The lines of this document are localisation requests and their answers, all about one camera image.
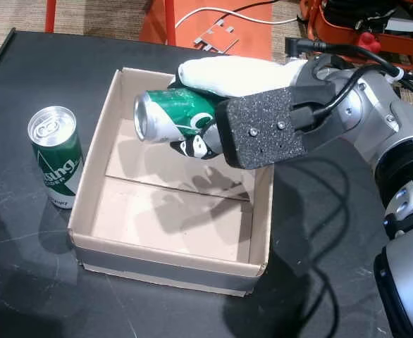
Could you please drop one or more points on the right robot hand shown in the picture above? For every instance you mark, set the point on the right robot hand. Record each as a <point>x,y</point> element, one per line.
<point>234,74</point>

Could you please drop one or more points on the orange frame post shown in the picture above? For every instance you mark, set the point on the orange frame post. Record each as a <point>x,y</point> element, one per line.
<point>169,21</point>
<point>50,15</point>

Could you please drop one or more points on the open cardboard box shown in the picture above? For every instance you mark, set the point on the open cardboard box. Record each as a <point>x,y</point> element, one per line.
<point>178,225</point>

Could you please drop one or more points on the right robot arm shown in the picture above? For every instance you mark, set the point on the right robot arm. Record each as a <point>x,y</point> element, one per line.
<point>368,105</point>

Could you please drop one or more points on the red knob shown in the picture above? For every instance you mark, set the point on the red knob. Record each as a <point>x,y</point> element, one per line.
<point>368,42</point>

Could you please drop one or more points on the orange floor plate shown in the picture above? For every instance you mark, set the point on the orange floor plate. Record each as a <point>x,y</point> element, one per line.
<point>252,38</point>

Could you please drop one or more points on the green Chilsung cider can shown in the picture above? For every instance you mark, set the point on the green Chilsung cider can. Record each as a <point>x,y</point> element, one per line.
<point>171,112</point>
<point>58,169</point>

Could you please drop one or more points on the orange utility cart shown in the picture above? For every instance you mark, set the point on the orange utility cart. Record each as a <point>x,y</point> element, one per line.
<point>333,24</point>

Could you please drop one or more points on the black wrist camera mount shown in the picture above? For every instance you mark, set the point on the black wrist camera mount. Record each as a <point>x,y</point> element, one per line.
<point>263,130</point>

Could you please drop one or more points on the grey flat device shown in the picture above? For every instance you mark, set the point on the grey flat device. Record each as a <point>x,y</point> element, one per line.
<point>402,25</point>

